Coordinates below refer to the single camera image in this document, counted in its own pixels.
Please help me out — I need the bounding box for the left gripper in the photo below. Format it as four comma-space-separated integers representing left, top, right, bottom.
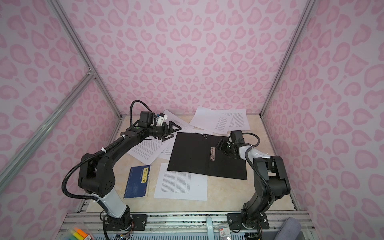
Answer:
147, 120, 182, 141

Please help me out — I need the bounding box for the orange and black folder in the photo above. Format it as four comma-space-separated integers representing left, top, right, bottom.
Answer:
167, 133, 248, 180

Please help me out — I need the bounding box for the printed paper sheet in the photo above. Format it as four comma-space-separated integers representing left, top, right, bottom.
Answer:
128, 140, 170, 165
154, 163, 208, 201

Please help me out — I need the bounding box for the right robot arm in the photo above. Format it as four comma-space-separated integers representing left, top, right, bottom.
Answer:
216, 130, 291, 233

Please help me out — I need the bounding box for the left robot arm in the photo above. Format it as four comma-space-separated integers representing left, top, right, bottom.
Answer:
61, 108, 182, 233

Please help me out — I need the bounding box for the blue book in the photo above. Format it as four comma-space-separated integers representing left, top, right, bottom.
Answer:
124, 165, 151, 199

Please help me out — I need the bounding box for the small red label bag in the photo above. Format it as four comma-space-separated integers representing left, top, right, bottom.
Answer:
218, 224, 232, 240

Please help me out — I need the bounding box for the grey cloth roll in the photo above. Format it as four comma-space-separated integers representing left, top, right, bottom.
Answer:
274, 217, 302, 240

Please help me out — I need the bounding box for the highlighter marker pack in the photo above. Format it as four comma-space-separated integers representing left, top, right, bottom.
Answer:
66, 226, 94, 240

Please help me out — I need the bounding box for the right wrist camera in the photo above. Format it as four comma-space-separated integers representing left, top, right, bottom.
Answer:
228, 130, 245, 145

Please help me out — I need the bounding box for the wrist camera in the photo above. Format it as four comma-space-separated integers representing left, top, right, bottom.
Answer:
138, 111, 168, 128
228, 130, 245, 145

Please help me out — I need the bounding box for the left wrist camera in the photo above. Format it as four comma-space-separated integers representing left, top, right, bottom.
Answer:
138, 111, 168, 128

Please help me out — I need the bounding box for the light blue handle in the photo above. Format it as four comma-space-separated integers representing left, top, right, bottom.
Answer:
206, 217, 215, 240

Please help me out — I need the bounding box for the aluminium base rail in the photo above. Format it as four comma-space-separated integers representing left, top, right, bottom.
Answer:
56, 211, 319, 240

